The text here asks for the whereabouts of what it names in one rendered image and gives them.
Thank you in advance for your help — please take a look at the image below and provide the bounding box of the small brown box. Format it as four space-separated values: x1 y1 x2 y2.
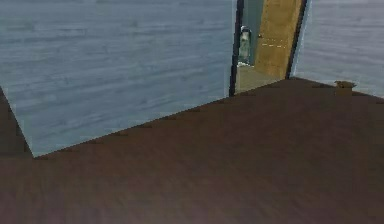
334 80 357 90

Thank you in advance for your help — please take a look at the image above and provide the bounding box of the yellow-brown room door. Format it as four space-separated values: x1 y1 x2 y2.
253 0 304 80

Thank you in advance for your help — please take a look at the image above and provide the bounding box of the pale grey-green tall object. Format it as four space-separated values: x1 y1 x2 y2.
238 25 253 66

